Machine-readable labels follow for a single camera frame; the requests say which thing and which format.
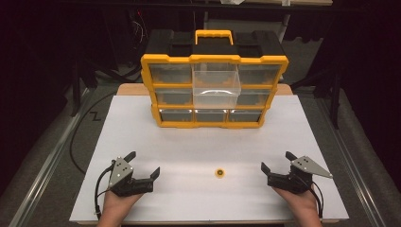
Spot black stand legs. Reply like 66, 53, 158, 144
69, 53, 99, 118
291, 60, 343, 131

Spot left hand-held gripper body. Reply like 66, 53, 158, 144
107, 156, 155, 198

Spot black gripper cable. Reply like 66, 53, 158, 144
309, 180, 325, 219
93, 166, 115, 221

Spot yellow and black drawer organizer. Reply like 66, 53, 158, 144
140, 28, 289, 130

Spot clear closed organizer drawer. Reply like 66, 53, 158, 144
194, 109, 228, 124
238, 64, 282, 86
148, 63, 194, 85
154, 88, 194, 107
159, 109, 194, 123
227, 109, 264, 124

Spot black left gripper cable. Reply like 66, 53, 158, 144
93, 166, 115, 221

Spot person's left hand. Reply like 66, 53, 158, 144
101, 188, 145, 219

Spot metal floor rail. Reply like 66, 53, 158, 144
315, 96, 391, 227
8, 87, 92, 227

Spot bundle of thin wires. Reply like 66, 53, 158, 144
127, 9, 149, 51

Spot clear open plastic drawer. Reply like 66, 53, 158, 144
191, 61, 242, 110

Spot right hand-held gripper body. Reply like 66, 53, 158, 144
267, 155, 334, 195

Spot person's right hand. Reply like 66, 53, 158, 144
271, 184, 320, 219

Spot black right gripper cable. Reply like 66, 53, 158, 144
309, 180, 325, 219

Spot long black floor cable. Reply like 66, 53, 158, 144
68, 91, 118, 176

